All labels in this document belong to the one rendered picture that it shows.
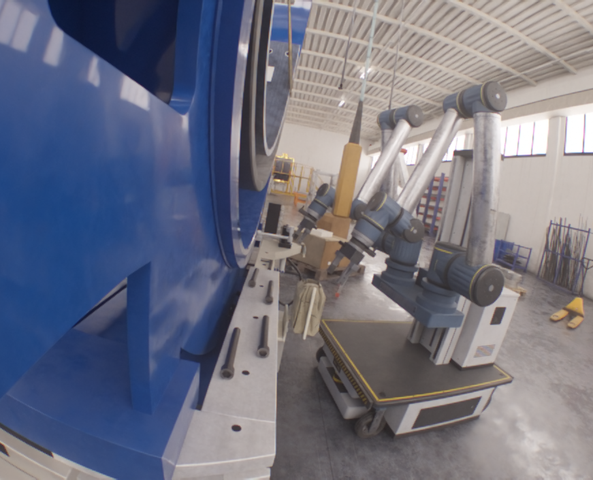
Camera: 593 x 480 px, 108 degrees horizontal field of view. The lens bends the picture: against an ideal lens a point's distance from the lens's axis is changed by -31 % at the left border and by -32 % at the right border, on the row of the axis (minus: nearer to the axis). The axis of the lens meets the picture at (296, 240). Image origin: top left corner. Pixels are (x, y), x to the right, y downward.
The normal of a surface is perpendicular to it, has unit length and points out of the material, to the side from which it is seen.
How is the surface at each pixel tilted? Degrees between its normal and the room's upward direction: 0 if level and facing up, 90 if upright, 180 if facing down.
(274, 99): 55
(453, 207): 90
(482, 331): 90
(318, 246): 90
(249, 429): 0
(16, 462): 90
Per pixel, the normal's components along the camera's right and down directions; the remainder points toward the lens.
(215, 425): 0.18, -0.97
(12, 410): 0.04, 0.18
